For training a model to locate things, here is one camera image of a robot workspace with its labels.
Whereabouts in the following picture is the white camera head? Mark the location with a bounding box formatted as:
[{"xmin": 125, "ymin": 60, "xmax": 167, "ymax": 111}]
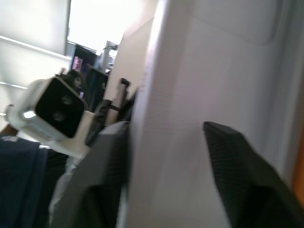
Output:
[{"xmin": 4, "ymin": 77, "xmax": 96, "ymax": 159}]

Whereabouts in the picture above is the dark blue cloth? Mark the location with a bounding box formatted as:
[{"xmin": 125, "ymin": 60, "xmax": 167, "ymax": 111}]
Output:
[{"xmin": 0, "ymin": 123, "xmax": 52, "ymax": 228}]

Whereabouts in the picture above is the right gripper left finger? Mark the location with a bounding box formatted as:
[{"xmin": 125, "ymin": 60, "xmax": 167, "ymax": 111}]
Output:
[{"xmin": 68, "ymin": 121, "xmax": 131, "ymax": 228}]

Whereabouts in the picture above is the white phone box lid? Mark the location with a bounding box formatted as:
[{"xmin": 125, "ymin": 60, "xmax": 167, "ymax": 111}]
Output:
[{"xmin": 120, "ymin": 0, "xmax": 304, "ymax": 228}]

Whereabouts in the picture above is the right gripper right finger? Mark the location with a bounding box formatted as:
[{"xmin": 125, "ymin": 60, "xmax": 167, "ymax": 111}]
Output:
[{"xmin": 203, "ymin": 121, "xmax": 304, "ymax": 228}]

